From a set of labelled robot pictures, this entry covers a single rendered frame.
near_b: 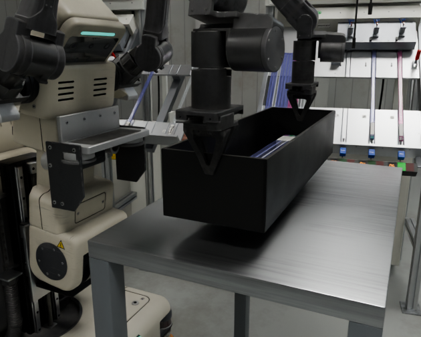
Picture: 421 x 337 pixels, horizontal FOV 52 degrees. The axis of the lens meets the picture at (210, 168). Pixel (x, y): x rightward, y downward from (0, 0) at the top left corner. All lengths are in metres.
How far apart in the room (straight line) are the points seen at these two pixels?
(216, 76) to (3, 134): 0.88
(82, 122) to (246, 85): 4.86
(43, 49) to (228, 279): 0.54
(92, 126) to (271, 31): 0.66
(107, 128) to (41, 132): 0.17
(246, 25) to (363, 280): 0.37
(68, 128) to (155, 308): 0.71
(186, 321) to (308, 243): 1.26
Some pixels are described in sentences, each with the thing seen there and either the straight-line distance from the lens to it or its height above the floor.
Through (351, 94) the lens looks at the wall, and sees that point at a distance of 5.77.
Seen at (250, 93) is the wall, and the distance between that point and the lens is 5.86.
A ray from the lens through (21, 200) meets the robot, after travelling 1.30.
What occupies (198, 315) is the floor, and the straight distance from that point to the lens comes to 1.95.
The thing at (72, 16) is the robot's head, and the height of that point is 1.17.
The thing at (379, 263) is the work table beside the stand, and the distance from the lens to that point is 0.68.
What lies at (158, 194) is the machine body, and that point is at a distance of 2.89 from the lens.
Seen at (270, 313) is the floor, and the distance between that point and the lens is 1.98.
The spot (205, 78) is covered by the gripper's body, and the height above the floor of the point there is 1.06.
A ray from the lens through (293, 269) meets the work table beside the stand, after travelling 0.63.
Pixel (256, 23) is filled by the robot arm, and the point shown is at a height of 1.13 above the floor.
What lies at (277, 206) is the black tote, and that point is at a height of 0.86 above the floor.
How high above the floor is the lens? 1.10
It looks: 15 degrees down
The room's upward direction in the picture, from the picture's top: straight up
